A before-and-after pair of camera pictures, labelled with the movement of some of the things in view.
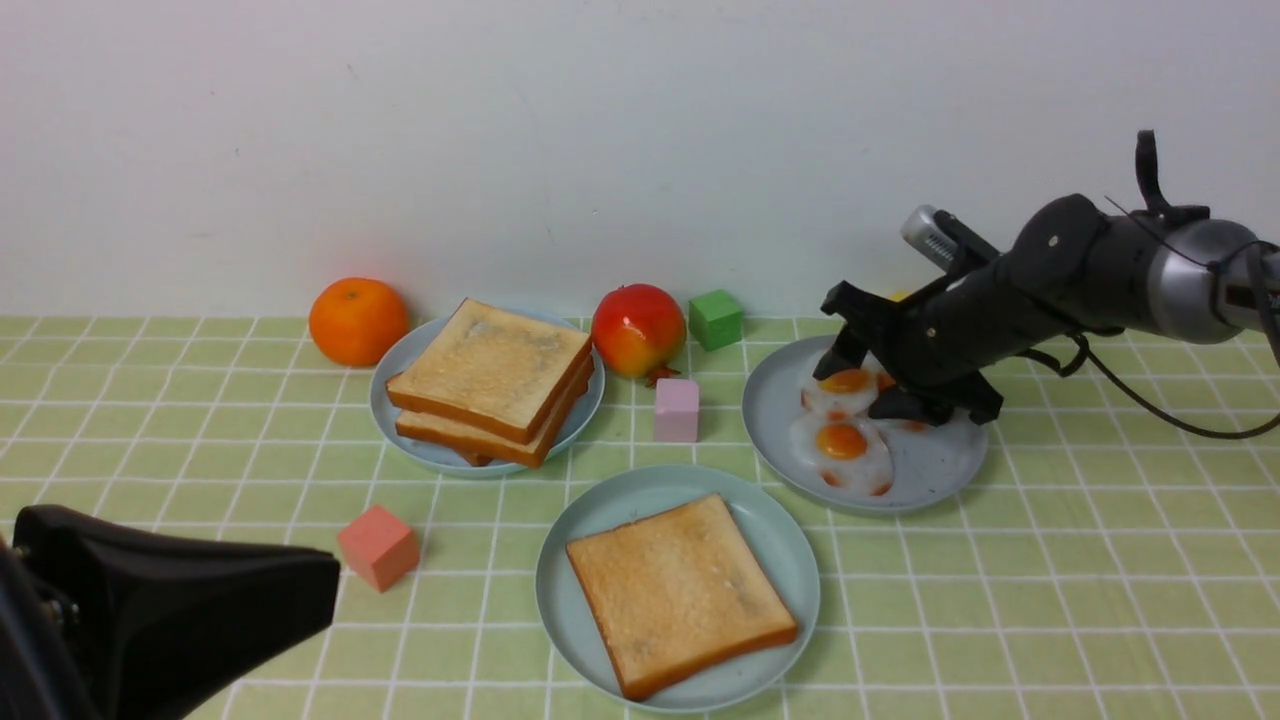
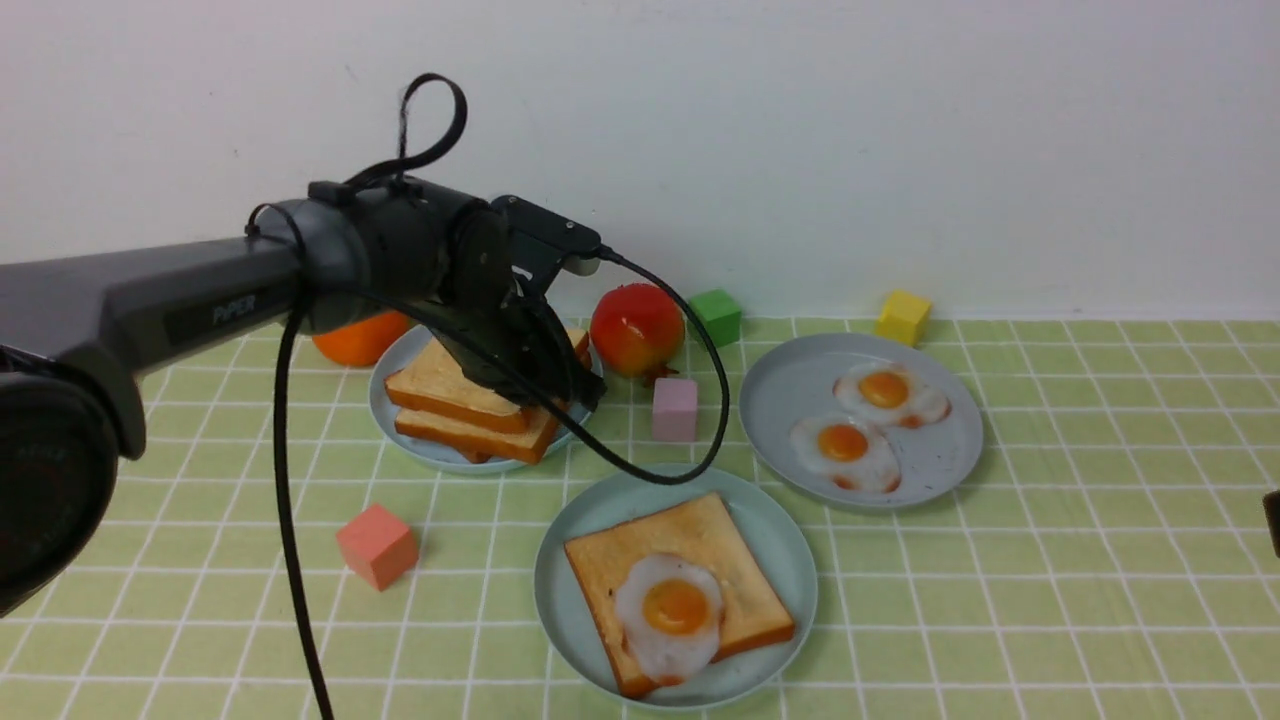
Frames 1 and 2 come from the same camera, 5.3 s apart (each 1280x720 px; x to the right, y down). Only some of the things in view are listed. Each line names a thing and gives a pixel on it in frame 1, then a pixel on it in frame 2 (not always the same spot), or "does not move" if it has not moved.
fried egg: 840,392 to 670,610
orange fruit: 357,322 does not move
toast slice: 492,368 does not move
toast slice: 678,594 does not move
